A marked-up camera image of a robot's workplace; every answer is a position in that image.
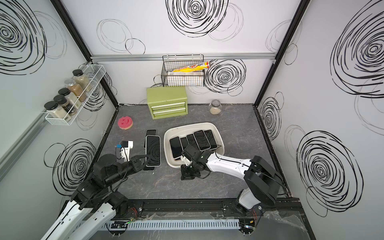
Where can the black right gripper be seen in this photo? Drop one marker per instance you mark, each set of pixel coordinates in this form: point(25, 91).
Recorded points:
point(184, 174)

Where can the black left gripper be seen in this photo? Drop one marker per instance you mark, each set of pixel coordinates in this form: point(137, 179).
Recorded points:
point(136, 163)

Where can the white plastic storage box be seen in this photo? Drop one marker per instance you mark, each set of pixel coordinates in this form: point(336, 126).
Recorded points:
point(183, 131)

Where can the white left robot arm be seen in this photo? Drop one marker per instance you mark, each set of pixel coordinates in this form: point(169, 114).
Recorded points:
point(96, 200)

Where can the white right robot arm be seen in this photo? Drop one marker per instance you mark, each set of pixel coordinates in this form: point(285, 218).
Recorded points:
point(263, 181)

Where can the phone in pink case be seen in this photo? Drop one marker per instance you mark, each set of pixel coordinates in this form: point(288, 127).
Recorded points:
point(176, 147)

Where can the phone in mint case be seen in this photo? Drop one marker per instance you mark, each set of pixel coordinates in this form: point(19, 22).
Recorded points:
point(184, 142)

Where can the phone in purple case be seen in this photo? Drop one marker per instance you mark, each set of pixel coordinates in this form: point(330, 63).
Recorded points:
point(192, 141)

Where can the black phone in box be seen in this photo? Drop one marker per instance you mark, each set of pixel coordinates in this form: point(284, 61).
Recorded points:
point(201, 139)
point(211, 139)

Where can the rightmost black phone in box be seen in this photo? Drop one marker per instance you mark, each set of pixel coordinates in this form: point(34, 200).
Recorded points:
point(211, 139)

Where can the white box in basket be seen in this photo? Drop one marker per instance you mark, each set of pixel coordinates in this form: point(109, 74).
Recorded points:
point(185, 74)

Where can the pink smiley sponge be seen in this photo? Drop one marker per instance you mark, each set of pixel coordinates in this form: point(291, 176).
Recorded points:
point(125, 123)

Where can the green metal drawer toolbox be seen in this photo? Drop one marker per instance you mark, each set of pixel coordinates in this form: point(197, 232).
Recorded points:
point(167, 102)

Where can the glass jar with powder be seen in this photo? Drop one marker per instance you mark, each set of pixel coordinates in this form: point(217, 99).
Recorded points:
point(215, 107)

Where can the spice jar white contents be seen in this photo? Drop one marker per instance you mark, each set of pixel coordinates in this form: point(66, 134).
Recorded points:
point(71, 97)

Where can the spice jar dark contents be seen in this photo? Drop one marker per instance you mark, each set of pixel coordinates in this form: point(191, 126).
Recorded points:
point(65, 104)

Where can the spice jar black lid front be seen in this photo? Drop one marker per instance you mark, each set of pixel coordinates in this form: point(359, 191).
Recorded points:
point(55, 110)

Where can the spice jar black lid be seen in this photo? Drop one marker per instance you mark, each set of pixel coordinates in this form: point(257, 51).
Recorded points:
point(82, 79)
point(55, 110)

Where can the spice jar black lid rear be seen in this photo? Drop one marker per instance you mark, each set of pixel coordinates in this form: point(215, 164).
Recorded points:
point(82, 79)

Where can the spice jar brown contents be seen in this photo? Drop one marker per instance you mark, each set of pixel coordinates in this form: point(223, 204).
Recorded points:
point(76, 89)

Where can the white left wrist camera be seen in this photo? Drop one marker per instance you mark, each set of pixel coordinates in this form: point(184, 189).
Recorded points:
point(124, 147)

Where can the grey slotted cable duct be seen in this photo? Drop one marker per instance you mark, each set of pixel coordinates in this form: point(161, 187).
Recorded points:
point(152, 225)

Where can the clear wall spice shelf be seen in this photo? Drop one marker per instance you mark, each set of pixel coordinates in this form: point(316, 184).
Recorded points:
point(87, 115)

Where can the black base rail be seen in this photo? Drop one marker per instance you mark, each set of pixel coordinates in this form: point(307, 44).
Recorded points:
point(221, 207)

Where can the black wire wall basket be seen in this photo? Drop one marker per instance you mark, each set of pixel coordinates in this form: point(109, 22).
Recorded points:
point(170, 78)

